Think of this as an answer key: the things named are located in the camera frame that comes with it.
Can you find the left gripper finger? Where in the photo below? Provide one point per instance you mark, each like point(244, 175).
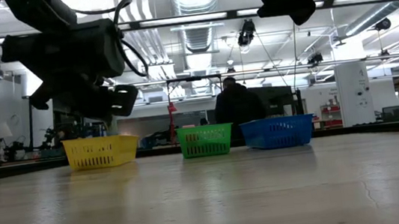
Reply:
point(123, 100)
point(43, 97)

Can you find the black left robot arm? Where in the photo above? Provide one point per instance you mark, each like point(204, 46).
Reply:
point(41, 11)

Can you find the yellow plastic basket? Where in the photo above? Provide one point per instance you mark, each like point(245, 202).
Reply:
point(100, 153)

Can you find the green plastic basket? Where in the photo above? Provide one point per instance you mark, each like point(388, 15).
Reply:
point(205, 143)

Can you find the dark monitor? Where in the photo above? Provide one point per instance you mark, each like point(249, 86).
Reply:
point(277, 99)

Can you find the person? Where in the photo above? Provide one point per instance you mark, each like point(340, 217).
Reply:
point(238, 104)

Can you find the white pillar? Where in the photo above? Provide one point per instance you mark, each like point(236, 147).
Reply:
point(354, 94)

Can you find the red shelf rack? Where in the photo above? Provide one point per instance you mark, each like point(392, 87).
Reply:
point(329, 114)

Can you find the blue plastic basket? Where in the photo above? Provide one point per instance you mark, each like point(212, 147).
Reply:
point(277, 135)

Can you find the grey office chair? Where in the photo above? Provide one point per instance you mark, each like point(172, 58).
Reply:
point(395, 114)

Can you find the overhead frame bar with lights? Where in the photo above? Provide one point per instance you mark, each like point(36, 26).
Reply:
point(181, 20)

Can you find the black aluminium table frame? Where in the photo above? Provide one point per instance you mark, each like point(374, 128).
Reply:
point(374, 129)

